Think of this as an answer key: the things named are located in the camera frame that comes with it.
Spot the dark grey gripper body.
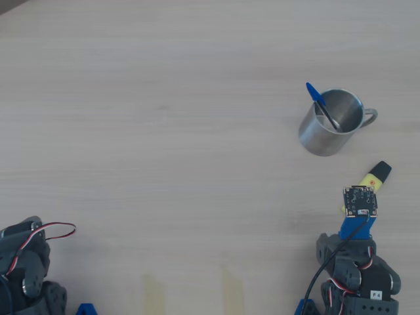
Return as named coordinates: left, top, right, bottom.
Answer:
left=316, top=232, right=377, bottom=269

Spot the blue capped ballpoint pen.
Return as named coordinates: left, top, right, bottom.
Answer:
left=305, top=81, right=341, bottom=132

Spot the silver metal cup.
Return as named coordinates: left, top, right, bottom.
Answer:
left=297, top=87, right=379, bottom=158

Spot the yellow highlighter with black cap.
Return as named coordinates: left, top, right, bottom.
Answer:
left=339, top=160, right=392, bottom=214

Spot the beige masking tape strip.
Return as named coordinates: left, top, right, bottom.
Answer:
left=141, top=274, right=165, bottom=315

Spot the blue camera mount bracket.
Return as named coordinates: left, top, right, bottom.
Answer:
left=337, top=215, right=377, bottom=241

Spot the thin black camera cable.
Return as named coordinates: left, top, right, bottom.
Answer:
left=301, top=213, right=371, bottom=315

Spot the small wrist camera board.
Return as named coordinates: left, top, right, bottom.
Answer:
left=343, top=185, right=379, bottom=219

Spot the blue base plate under camera arm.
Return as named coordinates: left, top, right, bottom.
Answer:
left=293, top=298, right=321, bottom=315

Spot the red white black servo wire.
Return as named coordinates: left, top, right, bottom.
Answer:
left=12, top=222, right=77, bottom=263

